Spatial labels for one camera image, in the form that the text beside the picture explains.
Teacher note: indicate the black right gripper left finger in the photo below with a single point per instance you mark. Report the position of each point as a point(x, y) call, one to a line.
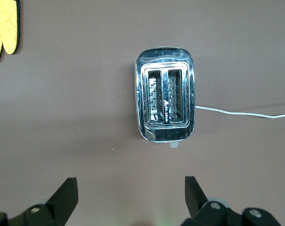
point(62, 202)

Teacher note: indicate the brown table cover mat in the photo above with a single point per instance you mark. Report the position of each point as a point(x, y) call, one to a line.
point(85, 117)

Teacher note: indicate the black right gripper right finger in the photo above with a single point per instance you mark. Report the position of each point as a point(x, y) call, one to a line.
point(198, 207)

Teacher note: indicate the chrome beige two-slot toaster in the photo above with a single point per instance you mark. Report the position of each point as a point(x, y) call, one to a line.
point(164, 94)

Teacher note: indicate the yellow quilted oven mitt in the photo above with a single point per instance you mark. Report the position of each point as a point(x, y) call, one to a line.
point(5, 26)

